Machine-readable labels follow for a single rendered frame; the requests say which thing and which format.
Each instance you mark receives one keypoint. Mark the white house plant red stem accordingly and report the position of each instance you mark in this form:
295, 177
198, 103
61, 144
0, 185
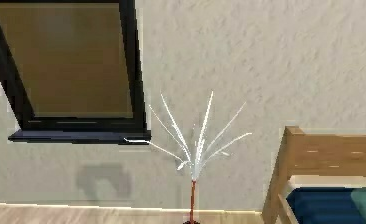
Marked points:
193, 196

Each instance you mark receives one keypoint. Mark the black framed window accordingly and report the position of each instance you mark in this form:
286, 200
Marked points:
71, 66

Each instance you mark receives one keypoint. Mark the wooden bed blue cover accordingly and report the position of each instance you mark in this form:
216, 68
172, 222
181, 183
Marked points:
324, 156

